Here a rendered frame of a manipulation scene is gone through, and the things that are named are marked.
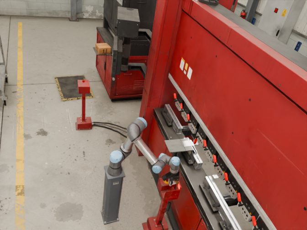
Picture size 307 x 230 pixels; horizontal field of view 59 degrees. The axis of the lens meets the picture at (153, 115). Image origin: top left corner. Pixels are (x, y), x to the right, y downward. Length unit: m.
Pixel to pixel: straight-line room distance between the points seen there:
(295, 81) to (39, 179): 3.12
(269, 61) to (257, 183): 0.82
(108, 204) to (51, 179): 1.02
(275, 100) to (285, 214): 0.70
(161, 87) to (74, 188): 1.67
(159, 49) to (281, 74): 1.70
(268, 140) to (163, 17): 1.75
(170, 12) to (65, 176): 2.40
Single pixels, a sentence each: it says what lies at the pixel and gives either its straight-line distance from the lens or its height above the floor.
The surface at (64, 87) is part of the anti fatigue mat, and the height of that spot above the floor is 0.01.
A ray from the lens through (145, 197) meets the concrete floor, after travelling 3.63.
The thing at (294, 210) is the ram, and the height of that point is 1.63.
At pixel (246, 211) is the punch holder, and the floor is 1.25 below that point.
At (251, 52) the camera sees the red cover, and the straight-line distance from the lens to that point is 2.01.
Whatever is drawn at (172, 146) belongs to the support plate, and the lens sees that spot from 2.85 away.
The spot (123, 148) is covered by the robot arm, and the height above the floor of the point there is 1.03.
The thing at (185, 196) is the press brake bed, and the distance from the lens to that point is 2.90.
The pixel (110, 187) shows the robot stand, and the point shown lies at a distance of 2.87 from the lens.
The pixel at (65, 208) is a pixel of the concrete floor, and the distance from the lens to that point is 3.50.
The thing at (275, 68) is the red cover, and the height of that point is 2.25.
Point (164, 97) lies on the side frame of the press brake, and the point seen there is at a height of 1.04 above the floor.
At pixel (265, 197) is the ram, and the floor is 1.49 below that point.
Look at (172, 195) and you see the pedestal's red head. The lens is 2.76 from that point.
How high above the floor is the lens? 2.86
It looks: 35 degrees down
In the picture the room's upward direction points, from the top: 11 degrees clockwise
